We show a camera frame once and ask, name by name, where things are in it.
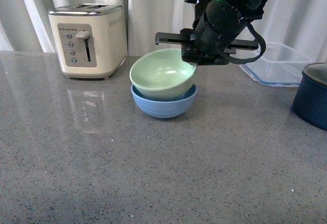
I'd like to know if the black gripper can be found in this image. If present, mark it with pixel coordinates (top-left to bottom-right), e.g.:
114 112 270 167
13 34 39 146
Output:
155 28 259 65

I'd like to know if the green bowl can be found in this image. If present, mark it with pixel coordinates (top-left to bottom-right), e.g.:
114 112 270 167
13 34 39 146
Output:
129 49 197 100

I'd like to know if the blue bowl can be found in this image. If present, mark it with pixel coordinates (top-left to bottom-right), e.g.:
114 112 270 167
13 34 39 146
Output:
130 84 197 119

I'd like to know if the white curtain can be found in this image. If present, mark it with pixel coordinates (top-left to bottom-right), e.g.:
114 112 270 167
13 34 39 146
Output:
1 0 326 62

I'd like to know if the clear plastic container blue rim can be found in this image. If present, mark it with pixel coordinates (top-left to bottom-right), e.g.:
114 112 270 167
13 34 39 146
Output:
240 42 314 87

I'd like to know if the cream two-slot toaster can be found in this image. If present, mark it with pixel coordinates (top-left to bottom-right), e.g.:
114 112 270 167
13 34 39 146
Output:
48 4 127 79

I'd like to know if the dark blue pot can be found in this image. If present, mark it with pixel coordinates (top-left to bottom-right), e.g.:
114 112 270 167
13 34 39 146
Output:
292 63 326 130

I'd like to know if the black cable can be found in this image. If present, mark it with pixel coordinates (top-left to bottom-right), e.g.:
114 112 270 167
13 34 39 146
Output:
219 20 267 64

